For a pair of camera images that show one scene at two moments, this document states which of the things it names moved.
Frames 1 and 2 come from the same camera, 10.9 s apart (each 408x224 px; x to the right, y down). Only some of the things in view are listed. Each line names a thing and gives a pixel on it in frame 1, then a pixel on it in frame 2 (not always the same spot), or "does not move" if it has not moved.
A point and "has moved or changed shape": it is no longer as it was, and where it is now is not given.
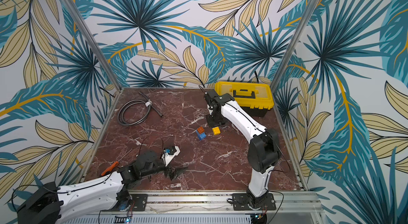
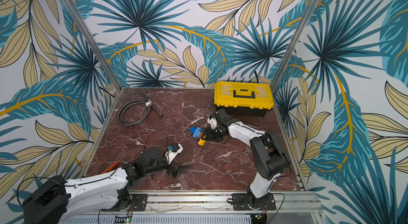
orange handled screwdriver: [111, 168] does not move
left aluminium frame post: [83, 22] does not move
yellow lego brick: [216, 130] has moved or changed shape
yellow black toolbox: [255, 98] does not move
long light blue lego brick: [201, 136] has moved or changed shape
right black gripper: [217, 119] → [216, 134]
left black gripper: [177, 172] does not move
